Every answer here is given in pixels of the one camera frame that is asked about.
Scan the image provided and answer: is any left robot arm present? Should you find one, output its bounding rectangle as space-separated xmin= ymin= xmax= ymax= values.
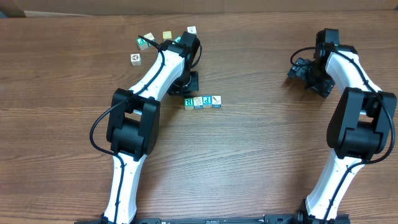
xmin=95 ymin=31 xmax=202 ymax=223

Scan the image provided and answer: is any white block green number side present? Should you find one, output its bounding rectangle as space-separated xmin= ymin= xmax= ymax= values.
xmin=144 ymin=32 xmax=155 ymax=42

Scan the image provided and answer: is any green letter block far left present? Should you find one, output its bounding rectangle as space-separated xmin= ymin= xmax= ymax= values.
xmin=136 ymin=37 xmax=149 ymax=50

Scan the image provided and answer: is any blue letter P block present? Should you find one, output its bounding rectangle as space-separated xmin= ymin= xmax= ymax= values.
xmin=202 ymin=96 xmax=212 ymax=108

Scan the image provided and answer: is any pretzel picture block blue side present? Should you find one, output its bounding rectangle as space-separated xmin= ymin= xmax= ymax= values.
xmin=193 ymin=96 xmax=203 ymax=110

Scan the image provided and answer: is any white picture block blue side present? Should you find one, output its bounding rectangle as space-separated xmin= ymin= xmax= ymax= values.
xmin=211 ymin=96 xmax=221 ymax=108

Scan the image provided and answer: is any yellow block top row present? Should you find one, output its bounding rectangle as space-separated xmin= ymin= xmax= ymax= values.
xmin=162 ymin=30 xmax=172 ymax=41

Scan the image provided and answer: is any white block M side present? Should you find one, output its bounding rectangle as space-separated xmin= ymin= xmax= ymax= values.
xmin=187 ymin=26 xmax=197 ymax=35

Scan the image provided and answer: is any soccer ball picture block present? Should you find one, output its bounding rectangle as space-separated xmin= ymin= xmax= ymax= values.
xmin=130 ymin=54 xmax=142 ymax=66

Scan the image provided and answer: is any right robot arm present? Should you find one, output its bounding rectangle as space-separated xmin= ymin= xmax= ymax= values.
xmin=285 ymin=29 xmax=397 ymax=223

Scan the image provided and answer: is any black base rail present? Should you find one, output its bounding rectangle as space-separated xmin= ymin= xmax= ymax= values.
xmin=74 ymin=213 xmax=351 ymax=224

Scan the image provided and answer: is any green letter R block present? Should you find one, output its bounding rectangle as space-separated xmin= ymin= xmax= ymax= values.
xmin=184 ymin=98 xmax=194 ymax=110

